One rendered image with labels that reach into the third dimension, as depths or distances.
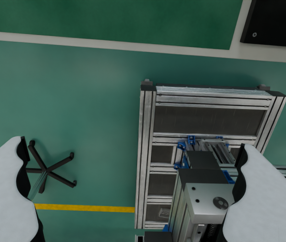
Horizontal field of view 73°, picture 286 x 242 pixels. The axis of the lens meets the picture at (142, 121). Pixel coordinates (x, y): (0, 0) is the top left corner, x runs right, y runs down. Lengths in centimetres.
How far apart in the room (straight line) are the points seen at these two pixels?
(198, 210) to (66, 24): 52
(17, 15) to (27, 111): 109
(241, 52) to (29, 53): 120
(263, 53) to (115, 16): 38
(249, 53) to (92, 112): 111
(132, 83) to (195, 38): 85
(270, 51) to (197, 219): 44
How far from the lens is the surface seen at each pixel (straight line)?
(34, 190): 166
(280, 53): 63
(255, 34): 56
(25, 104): 159
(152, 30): 51
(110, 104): 139
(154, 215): 182
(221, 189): 54
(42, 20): 55
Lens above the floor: 126
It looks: 61 degrees down
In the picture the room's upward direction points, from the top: 178 degrees clockwise
